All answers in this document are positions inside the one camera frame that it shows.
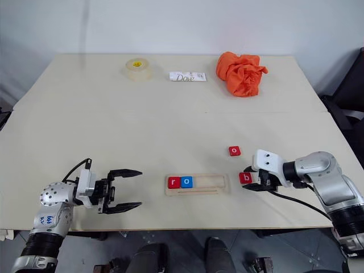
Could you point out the wooden letter tray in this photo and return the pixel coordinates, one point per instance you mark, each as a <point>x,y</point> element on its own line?
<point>210,185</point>

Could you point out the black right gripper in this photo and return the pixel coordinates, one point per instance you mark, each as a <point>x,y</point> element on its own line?
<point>268,182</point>

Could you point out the crumpled orange cloth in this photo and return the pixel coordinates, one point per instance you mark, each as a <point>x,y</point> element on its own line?
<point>240,74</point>

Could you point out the red letter b block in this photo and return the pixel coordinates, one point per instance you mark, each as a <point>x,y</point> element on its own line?
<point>245,178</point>

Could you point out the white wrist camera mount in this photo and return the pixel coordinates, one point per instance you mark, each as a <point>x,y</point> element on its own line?
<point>85,185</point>
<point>267,162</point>

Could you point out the white Dove wrapper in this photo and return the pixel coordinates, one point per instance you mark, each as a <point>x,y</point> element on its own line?
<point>187,77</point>

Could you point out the clear tape roll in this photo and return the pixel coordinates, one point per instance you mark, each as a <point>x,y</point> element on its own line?
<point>137,69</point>

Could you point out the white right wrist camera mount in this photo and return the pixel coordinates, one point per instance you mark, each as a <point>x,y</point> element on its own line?
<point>267,162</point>

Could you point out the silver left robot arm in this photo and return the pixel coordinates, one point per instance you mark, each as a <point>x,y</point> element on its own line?
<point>52,196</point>

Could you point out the blue letter o block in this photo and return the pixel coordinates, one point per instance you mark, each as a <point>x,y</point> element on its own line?
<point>186,182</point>

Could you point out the dark rounded shape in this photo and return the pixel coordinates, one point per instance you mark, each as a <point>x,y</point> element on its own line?
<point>217,254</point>
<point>149,258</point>

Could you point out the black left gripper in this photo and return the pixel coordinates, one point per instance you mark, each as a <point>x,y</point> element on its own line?
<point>103,193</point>

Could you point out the red letter o block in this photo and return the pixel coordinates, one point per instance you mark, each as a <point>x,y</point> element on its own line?
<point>235,151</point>

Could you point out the red letter r block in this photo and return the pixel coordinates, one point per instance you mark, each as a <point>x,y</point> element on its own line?
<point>174,182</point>

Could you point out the dark object beside table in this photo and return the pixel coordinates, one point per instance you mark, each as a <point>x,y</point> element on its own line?
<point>5,113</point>

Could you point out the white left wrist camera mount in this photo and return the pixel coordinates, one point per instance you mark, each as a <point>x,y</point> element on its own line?
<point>85,185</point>

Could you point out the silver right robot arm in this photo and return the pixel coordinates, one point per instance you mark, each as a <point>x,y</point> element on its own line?
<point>330,182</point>

